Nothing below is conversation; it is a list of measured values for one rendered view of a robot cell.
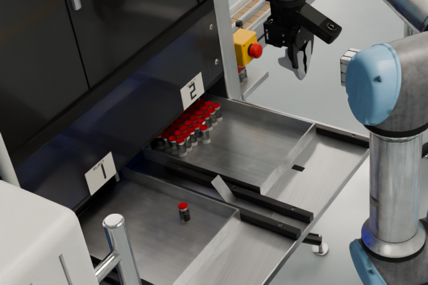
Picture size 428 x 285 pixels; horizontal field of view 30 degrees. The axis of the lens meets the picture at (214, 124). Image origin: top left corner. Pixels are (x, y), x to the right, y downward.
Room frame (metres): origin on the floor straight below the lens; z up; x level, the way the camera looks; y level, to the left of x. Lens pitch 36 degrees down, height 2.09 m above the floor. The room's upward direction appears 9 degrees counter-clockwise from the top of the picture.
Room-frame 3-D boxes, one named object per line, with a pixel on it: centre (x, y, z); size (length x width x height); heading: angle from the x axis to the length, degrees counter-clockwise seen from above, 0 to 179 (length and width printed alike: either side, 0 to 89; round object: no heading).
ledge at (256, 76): (1.86, -0.08, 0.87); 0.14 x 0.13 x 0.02; 50
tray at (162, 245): (1.30, 0.19, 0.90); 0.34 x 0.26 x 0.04; 50
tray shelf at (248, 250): (1.38, 0.03, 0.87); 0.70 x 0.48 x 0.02; 140
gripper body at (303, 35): (1.51, -0.20, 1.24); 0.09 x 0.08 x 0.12; 50
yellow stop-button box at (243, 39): (1.82, -0.10, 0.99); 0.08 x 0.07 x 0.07; 50
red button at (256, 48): (1.79, -0.14, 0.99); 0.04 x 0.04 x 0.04; 50
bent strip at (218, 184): (1.33, -0.04, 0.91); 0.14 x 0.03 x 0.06; 50
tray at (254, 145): (1.55, -0.03, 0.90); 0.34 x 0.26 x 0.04; 50
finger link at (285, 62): (1.49, -0.19, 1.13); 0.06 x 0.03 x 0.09; 50
